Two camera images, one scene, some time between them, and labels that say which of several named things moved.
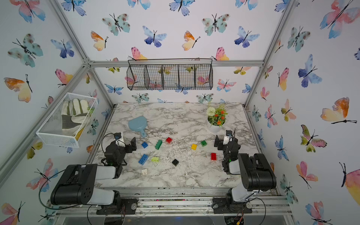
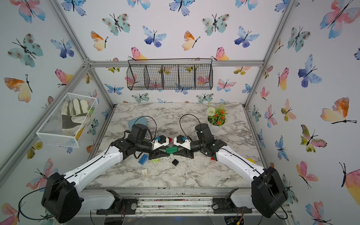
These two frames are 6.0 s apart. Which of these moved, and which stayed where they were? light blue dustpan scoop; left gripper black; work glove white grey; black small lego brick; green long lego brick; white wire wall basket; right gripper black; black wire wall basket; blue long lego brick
Moved: right gripper black; left gripper black; green long lego brick
Stayed: blue long lego brick; black wire wall basket; work glove white grey; light blue dustpan scoop; white wire wall basket; black small lego brick
